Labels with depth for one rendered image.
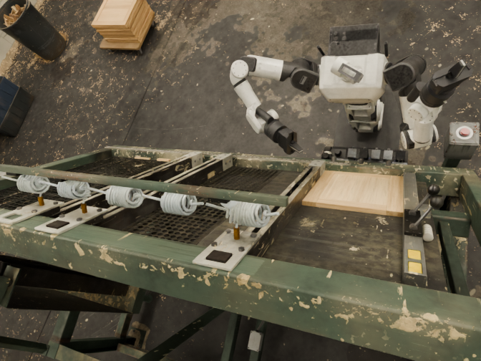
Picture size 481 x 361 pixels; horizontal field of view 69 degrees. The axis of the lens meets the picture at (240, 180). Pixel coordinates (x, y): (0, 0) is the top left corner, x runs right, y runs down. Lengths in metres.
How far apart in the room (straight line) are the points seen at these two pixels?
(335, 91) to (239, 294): 1.06
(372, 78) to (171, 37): 3.10
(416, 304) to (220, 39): 3.53
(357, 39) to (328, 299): 1.17
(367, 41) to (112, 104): 3.16
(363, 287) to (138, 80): 3.73
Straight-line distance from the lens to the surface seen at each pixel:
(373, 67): 1.61
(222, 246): 0.89
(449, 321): 0.74
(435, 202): 1.16
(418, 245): 1.12
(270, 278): 0.78
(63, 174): 1.13
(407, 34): 3.51
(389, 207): 1.44
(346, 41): 1.65
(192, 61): 3.96
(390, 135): 2.77
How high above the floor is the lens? 2.63
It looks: 61 degrees down
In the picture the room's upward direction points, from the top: 44 degrees counter-clockwise
